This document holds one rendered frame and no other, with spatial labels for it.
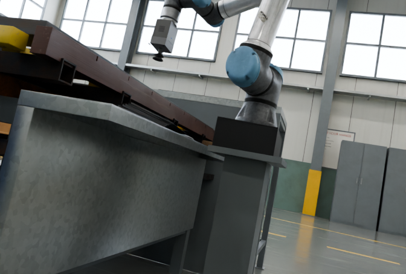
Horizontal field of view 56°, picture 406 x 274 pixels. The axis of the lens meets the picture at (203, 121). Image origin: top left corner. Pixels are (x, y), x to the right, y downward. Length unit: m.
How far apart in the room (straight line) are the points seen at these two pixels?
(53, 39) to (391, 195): 9.34
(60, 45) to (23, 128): 0.21
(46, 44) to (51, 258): 0.46
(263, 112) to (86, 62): 0.61
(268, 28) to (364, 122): 9.36
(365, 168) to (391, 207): 1.01
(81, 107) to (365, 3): 11.03
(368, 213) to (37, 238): 9.19
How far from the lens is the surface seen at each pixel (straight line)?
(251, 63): 1.20
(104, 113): 0.70
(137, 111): 0.96
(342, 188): 9.73
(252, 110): 1.29
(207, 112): 2.38
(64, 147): 0.89
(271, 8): 1.30
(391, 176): 9.87
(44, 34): 0.88
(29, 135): 0.79
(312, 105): 10.56
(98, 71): 1.02
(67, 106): 0.75
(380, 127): 10.58
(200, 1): 1.50
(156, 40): 1.50
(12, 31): 0.92
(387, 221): 9.86
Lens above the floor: 0.60
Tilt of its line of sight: 7 degrees up
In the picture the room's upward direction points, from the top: 11 degrees clockwise
